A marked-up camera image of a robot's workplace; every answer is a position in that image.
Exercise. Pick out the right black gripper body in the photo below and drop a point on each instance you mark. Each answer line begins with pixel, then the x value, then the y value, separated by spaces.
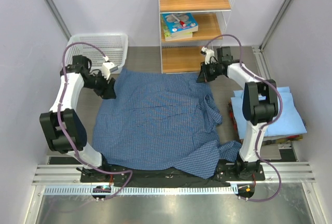
pixel 210 71

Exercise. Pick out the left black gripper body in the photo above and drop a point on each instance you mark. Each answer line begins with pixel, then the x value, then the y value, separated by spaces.
pixel 99 84

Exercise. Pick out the dark blue checkered shirt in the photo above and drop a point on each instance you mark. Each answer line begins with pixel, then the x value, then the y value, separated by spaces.
pixel 159 121

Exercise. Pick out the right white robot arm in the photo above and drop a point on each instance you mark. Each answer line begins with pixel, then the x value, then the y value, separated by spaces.
pixel 259 107

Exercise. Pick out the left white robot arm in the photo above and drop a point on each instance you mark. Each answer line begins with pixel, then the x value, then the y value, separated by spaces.
pixel 61 125

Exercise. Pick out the folded shirts pile underneath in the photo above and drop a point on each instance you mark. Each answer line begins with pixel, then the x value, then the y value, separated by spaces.
pixel 266 140

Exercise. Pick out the white plastic laundry basket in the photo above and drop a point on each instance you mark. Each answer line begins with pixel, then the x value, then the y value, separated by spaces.
pixel 92 46

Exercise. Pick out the green book underneath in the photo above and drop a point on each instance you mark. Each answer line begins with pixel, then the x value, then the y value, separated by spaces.
pixel 167 34

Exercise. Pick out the red white marker pen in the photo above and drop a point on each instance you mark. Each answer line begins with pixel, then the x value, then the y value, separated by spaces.
pixel 182 23

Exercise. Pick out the blue children's book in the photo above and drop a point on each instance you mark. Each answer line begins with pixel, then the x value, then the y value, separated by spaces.
pixel 175 28

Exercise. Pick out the folded light blue shirt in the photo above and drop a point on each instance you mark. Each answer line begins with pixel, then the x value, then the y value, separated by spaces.
pixel 290 122

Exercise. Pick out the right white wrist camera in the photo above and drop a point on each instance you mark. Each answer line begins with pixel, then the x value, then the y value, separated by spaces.
pixel 209 55

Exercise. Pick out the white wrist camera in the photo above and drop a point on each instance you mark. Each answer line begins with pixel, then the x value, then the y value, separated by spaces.
pixel 209 55
pixel 108 68

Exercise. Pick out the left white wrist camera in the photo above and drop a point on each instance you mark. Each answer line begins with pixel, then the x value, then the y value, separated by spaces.
pixel 108 68

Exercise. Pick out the white wire wooden shelf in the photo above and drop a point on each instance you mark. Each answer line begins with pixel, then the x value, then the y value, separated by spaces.
pixel 184 55

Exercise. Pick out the black mounting base plate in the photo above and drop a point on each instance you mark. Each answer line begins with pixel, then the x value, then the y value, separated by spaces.
pixel 223 176

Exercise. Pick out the aluminium rail frame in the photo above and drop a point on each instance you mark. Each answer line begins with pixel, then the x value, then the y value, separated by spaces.
pixel 63 180

